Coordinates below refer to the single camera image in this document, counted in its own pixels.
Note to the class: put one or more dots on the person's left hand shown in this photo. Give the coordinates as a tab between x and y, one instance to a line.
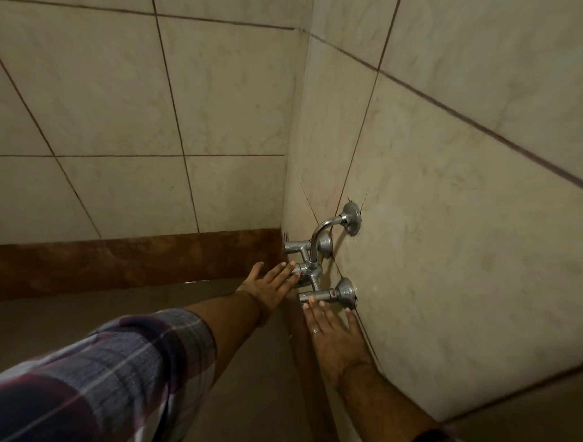
264	294

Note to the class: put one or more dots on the person's right hand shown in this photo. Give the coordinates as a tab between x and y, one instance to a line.
336	348

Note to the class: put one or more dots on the person's left thumb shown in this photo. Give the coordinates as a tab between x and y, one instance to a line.
256	273

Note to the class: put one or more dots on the person's right fingers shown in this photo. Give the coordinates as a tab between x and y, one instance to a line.
322	321

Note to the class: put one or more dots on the person's right forearm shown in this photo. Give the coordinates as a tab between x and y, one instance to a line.
384	410

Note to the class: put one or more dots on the person's left forearm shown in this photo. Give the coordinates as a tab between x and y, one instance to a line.
224	321

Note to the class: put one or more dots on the plaid shirt left sleeve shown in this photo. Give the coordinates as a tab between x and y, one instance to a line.
101	383

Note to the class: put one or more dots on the chrome wall mixer tap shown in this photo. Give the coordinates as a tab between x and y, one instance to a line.
316	258

